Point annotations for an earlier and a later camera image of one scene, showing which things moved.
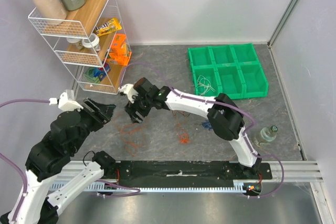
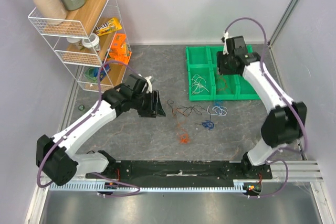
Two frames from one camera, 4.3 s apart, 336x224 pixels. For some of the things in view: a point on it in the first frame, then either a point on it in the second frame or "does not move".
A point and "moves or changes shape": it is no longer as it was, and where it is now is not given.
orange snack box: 117,54 does not move
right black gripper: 139,105 -> 224,66
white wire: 204,85 moves or changes shape
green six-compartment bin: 233,70 does not move
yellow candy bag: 107,27 does not move
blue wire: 207,124 does not move
